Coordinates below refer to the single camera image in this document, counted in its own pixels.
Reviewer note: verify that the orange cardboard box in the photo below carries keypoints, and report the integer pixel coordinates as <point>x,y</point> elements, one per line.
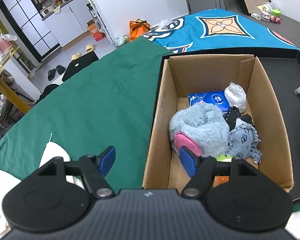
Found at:
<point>95,30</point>

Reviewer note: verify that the black slipper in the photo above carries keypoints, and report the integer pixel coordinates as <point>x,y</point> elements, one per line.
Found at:
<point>60,69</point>
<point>51,74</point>

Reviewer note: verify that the black slipper left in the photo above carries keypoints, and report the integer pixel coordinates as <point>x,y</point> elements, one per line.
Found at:
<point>51,74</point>

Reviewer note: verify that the orange gift bag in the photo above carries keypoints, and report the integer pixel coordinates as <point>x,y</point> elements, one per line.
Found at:
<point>138,28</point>

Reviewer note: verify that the green cloth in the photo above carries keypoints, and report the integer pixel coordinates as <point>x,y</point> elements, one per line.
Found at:
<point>108,103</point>

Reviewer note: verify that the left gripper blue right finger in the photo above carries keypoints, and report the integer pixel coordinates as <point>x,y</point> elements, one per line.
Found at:
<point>200,170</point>

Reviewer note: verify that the yellow slipper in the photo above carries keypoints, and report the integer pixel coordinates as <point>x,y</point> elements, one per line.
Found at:
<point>75,56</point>
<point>89,48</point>

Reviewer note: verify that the yellow slipper far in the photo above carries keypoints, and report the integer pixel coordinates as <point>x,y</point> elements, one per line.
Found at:
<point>89,48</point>

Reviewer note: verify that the blue denim plush toy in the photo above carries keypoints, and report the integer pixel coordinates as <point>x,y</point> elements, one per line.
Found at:
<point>243,141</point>

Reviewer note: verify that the white kitchen cabinet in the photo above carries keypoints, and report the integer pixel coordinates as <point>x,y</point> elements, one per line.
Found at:
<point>70,22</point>

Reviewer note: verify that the brown cardboard box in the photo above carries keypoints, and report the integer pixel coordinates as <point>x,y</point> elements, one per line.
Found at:
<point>186,115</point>

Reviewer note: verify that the red plush toy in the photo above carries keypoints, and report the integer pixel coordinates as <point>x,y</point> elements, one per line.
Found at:
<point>275,19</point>

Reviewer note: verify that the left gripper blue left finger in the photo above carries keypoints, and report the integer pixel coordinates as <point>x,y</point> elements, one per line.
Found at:
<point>94,169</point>

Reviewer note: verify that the black laptop bag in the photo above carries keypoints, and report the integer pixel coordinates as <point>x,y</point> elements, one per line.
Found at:
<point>79,64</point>

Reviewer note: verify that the light blue fluffy slipper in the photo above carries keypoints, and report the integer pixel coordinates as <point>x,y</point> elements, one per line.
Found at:
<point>201,128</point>

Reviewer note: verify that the blue patterned blanket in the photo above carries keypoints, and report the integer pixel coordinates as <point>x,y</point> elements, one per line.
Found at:
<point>216,29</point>

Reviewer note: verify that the white soft bundle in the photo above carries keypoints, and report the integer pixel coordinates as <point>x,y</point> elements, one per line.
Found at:
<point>236,96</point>

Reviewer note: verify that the green plastic cup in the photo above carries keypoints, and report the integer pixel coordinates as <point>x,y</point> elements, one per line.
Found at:
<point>276,12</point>

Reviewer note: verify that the black shallow tray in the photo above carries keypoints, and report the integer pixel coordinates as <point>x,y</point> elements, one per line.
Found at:
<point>269,77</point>

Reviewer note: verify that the black white patterned cloth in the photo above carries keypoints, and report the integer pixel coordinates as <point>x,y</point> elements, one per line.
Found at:
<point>232,115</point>

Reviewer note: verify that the yellow slipper near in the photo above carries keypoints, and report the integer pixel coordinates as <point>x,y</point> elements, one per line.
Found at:
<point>75,56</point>

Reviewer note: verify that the black slipper right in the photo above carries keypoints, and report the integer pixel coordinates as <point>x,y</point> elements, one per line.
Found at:
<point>60,69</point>

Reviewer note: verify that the blue tissue pack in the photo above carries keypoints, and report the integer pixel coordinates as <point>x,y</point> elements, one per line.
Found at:
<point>216,98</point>

